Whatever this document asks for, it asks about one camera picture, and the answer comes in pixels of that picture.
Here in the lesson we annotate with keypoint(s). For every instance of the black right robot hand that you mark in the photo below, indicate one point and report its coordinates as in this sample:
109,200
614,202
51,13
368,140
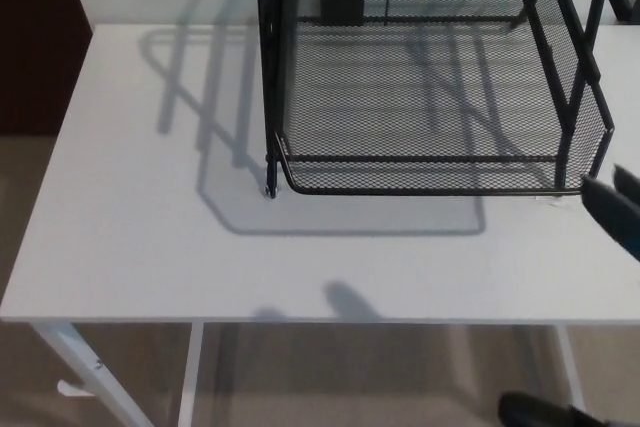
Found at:
612,212

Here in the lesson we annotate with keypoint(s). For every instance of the black metal file rack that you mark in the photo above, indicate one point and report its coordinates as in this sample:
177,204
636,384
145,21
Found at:
270,72

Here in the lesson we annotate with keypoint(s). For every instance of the white desk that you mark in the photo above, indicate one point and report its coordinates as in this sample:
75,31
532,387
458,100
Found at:
125,172

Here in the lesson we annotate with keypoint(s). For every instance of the dark brown wooden door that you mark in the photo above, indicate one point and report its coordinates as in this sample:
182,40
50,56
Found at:
35,37

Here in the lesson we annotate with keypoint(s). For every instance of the black square block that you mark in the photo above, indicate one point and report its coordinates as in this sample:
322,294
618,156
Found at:
341,6

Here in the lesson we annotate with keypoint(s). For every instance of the white hook on desk leg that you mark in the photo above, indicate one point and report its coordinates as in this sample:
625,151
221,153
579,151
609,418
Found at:
72,389

